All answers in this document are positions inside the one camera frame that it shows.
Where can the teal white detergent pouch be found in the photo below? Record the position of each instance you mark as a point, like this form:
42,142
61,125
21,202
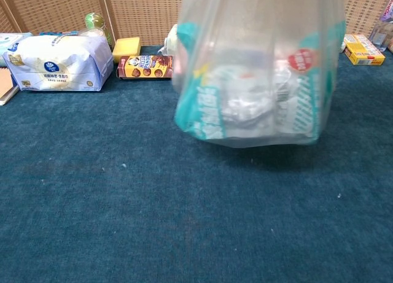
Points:
199,117

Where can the white crinkled printed packet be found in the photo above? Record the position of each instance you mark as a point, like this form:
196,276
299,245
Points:
245,105

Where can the pink purple box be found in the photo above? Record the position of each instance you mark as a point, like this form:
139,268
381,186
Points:
181,63

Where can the transparent plastic shopping bag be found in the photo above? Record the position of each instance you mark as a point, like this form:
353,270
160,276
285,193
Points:
261,25

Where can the brown yellow panda biscuit box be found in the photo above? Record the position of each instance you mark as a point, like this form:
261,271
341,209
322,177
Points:
144,67

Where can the yellow sponge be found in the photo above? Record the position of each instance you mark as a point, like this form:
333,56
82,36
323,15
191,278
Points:
126,48

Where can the teal carpet mat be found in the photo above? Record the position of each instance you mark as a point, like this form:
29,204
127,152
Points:
61,203

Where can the green white bottle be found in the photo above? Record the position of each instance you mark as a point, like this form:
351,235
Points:
93,22

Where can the white blue tissue pack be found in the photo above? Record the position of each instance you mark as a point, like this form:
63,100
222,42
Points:
61,62

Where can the wooden woven folding screen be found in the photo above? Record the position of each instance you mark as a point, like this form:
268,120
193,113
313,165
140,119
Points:
46,6

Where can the clear plastic bottle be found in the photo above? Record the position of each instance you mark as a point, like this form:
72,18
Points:
380,34

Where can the light blue wipes pack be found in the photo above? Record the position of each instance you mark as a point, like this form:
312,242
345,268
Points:
9,40

